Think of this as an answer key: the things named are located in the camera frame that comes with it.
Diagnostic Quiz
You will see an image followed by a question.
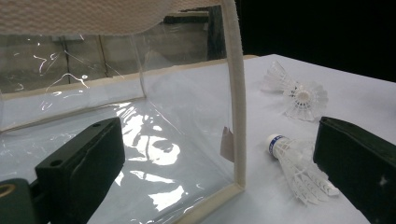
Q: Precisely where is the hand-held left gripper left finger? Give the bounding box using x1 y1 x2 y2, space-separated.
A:
35 117 126 224

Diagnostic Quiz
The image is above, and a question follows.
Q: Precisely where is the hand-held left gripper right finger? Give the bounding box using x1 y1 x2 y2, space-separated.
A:
312 116 396 224

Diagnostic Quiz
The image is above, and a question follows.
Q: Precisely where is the white shuttlecock with blue band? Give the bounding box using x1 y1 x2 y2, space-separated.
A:
265 133 341 206
261 60 299 96
282 81 330 123

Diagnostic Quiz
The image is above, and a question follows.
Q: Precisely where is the clear bag with beige trim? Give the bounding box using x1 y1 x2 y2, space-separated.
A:
0 0 248 224

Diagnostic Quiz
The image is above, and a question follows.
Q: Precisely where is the black curtain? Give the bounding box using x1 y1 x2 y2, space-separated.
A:
234 0 396 83

